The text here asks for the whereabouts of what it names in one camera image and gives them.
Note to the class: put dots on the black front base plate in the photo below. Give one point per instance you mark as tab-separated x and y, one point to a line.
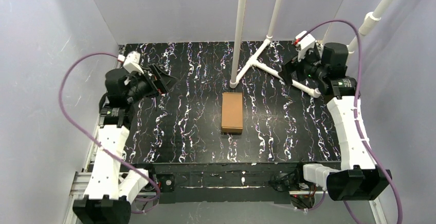
274	182

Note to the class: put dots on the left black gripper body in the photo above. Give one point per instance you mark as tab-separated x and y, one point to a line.
152	82

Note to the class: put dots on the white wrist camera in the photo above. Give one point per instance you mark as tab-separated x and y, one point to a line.
131	62
303	44

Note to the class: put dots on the brown cardboard box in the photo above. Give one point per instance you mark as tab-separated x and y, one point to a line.
232	112

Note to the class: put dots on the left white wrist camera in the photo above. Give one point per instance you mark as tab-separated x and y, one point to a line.
131	62

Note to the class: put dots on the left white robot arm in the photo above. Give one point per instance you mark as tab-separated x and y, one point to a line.
117	106

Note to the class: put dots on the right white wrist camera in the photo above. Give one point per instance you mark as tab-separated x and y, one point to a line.
303	44

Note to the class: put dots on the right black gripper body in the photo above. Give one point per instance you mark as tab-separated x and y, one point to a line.
296	71

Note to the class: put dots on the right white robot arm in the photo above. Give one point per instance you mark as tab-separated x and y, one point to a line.
359	176

